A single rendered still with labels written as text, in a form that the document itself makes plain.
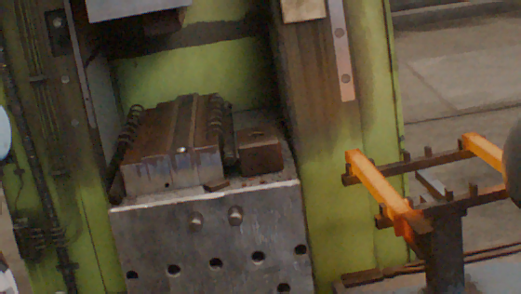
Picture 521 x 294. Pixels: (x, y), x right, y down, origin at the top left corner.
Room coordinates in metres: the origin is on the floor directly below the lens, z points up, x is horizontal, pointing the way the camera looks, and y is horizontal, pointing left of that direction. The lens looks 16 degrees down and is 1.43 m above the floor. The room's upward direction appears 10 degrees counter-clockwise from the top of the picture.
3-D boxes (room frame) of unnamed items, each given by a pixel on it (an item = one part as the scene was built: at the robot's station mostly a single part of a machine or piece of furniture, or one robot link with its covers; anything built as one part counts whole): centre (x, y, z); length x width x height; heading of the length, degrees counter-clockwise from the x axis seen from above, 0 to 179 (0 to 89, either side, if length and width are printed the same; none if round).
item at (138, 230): (1.57, 0.10, 0.69); 0.56 x 0.38 x 0.45; 179
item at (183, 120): (1.56, 0.14, 0.99); 0.42 x 0.05 x 0.01; 179
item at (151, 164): (1.56, 0.16, 0.96); 0.42 x 0.20 x 0.09; 179
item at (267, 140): (1.41, -0.02, 0.95); 0.12 x 0.08 x 0.06; 179
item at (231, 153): (1.53, 0.04, 0.95); 0.34 x 0.03 x 0.03; 179
